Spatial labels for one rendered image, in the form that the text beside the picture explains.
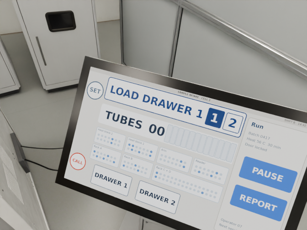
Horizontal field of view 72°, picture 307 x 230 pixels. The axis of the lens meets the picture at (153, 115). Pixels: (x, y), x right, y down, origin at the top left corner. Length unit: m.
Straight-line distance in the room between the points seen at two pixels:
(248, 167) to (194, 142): 0.11
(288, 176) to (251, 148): 0.08
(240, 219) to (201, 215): 0.08
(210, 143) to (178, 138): 0.07
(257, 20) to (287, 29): 0.15
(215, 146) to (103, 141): 0.24
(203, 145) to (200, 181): 0.08
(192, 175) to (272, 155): 0.16
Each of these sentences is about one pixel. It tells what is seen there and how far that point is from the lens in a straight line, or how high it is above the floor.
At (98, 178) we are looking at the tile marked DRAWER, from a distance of 0.52.
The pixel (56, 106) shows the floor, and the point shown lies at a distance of 2.26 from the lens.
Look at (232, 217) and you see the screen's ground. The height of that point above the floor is 1.01.
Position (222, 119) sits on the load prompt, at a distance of 0.45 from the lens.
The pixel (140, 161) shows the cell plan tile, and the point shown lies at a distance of 0.47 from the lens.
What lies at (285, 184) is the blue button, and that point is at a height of 1.09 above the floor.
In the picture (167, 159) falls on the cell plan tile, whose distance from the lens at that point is 0.46.
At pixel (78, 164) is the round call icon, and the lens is 0.53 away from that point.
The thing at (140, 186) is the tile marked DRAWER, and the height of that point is 1.01.
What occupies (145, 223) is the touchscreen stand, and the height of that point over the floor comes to 0.59.
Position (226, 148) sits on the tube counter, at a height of 1.11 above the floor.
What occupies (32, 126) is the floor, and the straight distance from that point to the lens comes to 2.14.
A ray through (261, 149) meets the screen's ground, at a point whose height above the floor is 1.13.
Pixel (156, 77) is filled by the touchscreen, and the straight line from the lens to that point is 0.45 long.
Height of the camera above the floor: 1.45
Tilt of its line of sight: 44 degrees down
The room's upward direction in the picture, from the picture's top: 6 degrees clockwise
